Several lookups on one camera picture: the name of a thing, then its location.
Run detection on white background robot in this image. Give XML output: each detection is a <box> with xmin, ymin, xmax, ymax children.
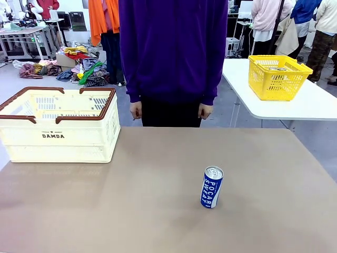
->
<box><xmin>0</xmin><ymin>0</ymin><xmax>44</xmax><ymax>27</ymax></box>

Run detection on person in purple sweater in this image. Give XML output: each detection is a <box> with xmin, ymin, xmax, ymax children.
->
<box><xmin>118</xmin><ymin>0</ymin><xmax>229</xmax><ymax>128</ymax></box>

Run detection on red cloth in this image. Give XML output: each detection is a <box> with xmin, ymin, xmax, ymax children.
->
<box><xmin>65</xmin><ymin>52</ymin><xmax>90</xmax><ymax>61</ymax></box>

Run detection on person in pink sweater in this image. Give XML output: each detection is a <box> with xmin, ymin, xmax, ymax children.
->
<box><xmin>251</xmin><ymin>0</ymin><xmax>294</xmax><ymax>56</ymax></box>

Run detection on person in orange jacket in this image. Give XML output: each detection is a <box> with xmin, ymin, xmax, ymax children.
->
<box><xmin>88</xmin><ymin>0</ymin><xmax>126</xmax><ymax>85</ymax></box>

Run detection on white side table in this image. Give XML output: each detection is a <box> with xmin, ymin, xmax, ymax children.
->
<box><xmin>222</xmin><ymin>58</ymin><xmax>337</xmax><ymax>129</ymax></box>

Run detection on green cloth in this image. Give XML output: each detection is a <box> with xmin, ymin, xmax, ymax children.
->
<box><xmin>78</xmin><ymin>61</ymin><xmax>105</xmax><ymax>85</ymax></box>

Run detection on person in red top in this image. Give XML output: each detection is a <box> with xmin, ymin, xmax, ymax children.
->
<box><xmin>36</xmin><ymin>0</ymin><xmax>60</xmax><ymax>20</ymax></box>

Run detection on white background desk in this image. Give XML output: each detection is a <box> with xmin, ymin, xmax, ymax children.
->
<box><xmin>0</xmin><ymin>18</ymin><xmax>65</xmax><ymax>62</ymax></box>

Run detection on cream hanging jacket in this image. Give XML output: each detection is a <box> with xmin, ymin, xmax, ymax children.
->
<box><xmin>274</xmin><ymin>15</ymin><xmax>300</xmax><ymax>56</ymax></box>

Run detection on black office chair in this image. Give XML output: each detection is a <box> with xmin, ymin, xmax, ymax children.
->
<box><xmin>68</xmin><ymin>11</ymin><xmax>87</xmax><ymax>32</ymax></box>

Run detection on blue Pocari Sweat can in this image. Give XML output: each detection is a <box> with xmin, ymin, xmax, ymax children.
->
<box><xmin>200</xmin><ymin>165</ymin><xmax>224</xmax><ymax>209</ymax></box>

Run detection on dark plaid cloth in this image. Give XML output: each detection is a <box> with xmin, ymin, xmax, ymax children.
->
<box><xmin>85</xmin><ymin>69</ymin><xmax>110</xmax><ymax>87</ymax></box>

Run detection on blue denim cloth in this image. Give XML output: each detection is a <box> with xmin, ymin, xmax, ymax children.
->
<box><xmin>82</xmin><ymin>57</ymin><xmax>102</xmax><ymax>72</ymax></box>

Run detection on person in cream jacket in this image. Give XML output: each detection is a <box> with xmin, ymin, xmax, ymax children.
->
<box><xmin>306</xmin><ymin>0</ymin><xmax>337</xmax><ymax>83</ymax></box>

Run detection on person in blue jacket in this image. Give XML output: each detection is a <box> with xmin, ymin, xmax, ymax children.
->
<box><xmin>290</xmin><ymin>0</ymin><xmax>323</xmax><ymax>61</ymax></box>

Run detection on yellow cloth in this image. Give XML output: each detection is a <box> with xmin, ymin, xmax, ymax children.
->
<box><xmin>64</xmin><ymin>46</ymin><xmax>88</xmax><ymax>56</ymax></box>

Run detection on brown cardboard box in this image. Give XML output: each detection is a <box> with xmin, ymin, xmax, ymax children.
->
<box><xmin>55</xmin><ymin>52</ymin><xmax>80</xmax><ymax>72</ymax></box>

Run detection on person's left hand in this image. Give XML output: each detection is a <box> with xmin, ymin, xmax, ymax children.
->
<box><xmin>197</xmin><ymin>103</ymin><xmax>213</xmax><ymax>120</ymax></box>

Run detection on person's right forearm purple sleeve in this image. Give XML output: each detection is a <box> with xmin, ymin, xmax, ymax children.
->
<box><xmin>125</xmin><ymin>52</ymin><xmax>143</xmax><ymax>104</ymax></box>

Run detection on person's left forearm purple sleeve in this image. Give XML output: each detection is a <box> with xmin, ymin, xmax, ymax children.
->
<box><xmin>201</xmin><ymin>52</ymin><xmax>220</xmax><ymax>106</ymax></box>

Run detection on person's right hand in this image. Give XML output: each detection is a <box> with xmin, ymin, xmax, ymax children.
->
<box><xmin>130</xmin><ymin>101</ymin><xmax>143</xmax><ymax>122</ymax></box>

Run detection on cream shopping basket brown handles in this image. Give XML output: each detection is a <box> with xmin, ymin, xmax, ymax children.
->
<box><xmin>0</xmin><ymin>86</ymin><xmax>121</xmax><ymax>163</ymax></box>

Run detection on yellow plastic basket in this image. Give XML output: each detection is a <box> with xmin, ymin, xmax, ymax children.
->
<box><xmin>248</xmin><ymin>54</ymin><xmax>314</xmax><ymax>102</ymax></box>

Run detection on white computer tower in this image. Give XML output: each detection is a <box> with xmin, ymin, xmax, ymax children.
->
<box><xmin>225</xmin><ymin>37</ymin><xmax>241</xmax><ymax>57</ymax></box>

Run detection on pink patterned cloth heap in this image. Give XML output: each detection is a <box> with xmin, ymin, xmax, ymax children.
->
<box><xmin>12</xmin><ymin>60</ymin><xmax>63</xmax><ymax>80</ymax></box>

